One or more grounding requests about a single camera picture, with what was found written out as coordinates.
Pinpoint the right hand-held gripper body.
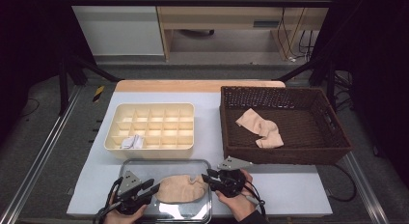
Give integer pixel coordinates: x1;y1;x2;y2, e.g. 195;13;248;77
217;155;254;199

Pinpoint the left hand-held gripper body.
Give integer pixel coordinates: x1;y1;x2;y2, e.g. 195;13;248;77
110;170;152;215

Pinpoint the beige sock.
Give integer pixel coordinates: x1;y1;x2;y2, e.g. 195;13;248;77
235;107;285;150
154;174;209;204

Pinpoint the cream divided storage box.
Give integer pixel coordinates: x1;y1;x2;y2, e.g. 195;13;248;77
104;101;196;159

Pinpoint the clear plastic lid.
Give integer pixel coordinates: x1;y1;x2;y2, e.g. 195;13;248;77
118;158;213;224

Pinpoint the brown wicker basket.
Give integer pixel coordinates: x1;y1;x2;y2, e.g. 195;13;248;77
219;85;354;166

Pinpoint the person's right hand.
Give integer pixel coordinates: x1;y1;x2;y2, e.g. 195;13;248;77
214;168;259;222

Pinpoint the person's left hand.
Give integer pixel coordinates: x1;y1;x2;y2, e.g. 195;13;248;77
102;193;149;224

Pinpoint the yellow black tape piece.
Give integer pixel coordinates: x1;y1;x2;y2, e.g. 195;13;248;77
92;85;106;103

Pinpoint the black metal stand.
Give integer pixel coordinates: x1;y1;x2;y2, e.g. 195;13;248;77
57;53;122;116
276;54;339;112

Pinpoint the white cabinet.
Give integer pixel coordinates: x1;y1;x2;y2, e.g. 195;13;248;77
66;0;165;57

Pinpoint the light wooden desk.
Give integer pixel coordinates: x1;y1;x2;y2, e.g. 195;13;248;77
153;0;336;62

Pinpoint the black metal crossbar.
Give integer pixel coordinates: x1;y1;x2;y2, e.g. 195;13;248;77
66;0;336;9

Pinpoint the black curtain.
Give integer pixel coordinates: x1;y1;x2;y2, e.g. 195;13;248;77
310;0;409;186
0;0;97;148

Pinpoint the right hand-held gripper cable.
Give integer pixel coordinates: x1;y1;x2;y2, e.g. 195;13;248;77
240;180;268;218

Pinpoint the aluminium floor rail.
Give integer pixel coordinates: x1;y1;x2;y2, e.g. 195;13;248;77
343;151;392;224
0;85;83;224

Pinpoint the thick black floor cable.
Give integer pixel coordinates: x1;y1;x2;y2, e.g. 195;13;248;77
326;164;357;203

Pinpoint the thin black floor cable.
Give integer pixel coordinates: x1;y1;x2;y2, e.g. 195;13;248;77
20;98;41;119

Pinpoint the bundle of black cables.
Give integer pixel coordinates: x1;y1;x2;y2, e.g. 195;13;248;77
333;70;354;113

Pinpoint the black hanging cable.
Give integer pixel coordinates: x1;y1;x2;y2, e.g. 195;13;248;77
276;0;293;59

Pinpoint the yellow cable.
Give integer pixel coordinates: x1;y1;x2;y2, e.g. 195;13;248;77
278;0;314;61

